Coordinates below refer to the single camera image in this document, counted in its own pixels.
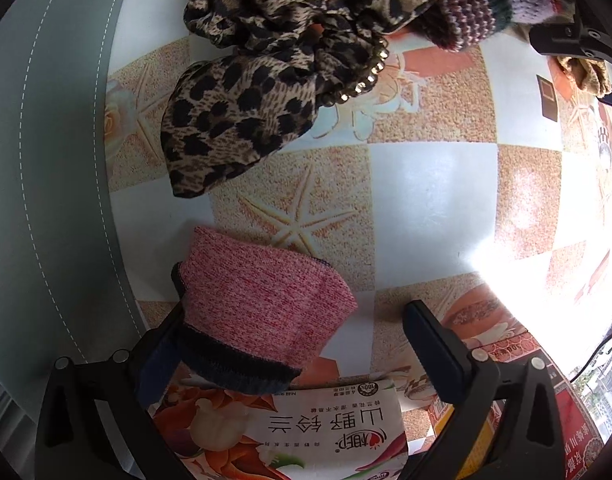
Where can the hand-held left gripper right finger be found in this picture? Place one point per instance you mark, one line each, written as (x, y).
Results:
(436, 355)

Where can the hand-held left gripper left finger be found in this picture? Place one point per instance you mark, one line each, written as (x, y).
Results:
(155, 332)

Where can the tan knit cloth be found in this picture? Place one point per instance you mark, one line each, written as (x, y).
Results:
(583, 72)

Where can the red knit cloth navy cuff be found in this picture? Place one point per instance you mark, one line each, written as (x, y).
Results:
(266, 300)

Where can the multicolour knitted hat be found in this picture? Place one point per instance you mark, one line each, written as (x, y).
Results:
(466, 15)

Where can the red cardboard box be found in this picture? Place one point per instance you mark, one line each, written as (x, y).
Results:
(576, 425)

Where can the white printed cardboard box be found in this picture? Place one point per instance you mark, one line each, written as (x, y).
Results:
(286, 425)

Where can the checkered printed tablecloth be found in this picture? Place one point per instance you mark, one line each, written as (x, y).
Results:
(426, 185)

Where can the grey-green stitched mat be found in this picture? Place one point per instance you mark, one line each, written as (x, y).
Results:
(45, 160)

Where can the leopard print scarf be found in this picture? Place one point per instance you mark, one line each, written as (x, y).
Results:
(235, 105)

